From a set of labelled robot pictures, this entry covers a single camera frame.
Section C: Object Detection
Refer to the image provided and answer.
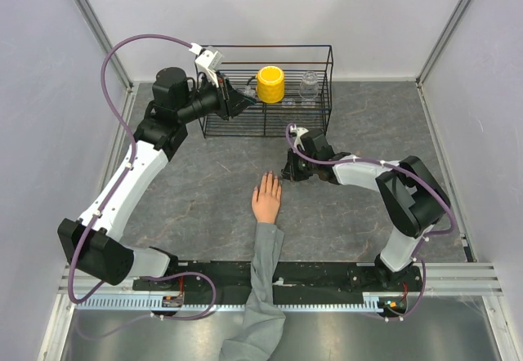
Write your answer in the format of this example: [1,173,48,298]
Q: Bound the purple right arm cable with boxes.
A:
[284,123,458,264]

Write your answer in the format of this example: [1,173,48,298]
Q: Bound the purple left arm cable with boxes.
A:
[67,33,203,305]

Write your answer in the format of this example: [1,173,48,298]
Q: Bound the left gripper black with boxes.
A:
[177,70,257,123]

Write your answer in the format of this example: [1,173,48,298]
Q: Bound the grey sleeved forearm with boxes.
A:
[219,223,286,360]

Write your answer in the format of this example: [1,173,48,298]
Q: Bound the small clear glass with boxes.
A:
[281,98,296,109]

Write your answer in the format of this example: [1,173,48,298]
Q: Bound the clear upturned glass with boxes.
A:
[298,71,319,105]

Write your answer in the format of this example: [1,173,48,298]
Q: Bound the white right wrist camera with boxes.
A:
[285,123,309,152]

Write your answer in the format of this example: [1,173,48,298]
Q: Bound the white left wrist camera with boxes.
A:
[195,48,223,87]

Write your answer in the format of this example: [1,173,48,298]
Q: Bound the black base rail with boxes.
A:
[132,261,424,306]

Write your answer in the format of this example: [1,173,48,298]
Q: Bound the black wire dish rack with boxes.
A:
[199,44,334,137]

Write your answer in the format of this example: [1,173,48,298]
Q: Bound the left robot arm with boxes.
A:
[57,67,256,290]

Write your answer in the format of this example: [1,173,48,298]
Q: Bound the yellow mug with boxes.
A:
[246,65,285,104]

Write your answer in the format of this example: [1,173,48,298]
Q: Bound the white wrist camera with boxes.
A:
[195,48,223,87]
[285,123,309,152]

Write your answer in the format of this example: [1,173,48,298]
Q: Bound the glitter nail polish bottle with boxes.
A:
[243,86,257,100]

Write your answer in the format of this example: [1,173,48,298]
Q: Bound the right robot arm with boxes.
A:
[282,123,456,291]

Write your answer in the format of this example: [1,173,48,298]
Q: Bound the white slotted cable duct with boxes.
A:
[75,291,405,313]

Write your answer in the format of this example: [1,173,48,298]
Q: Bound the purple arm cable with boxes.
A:
[67,33,203,305]
[284,123,458,264]

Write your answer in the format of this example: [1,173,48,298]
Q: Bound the person's left hand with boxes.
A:
[252,172,282,225]

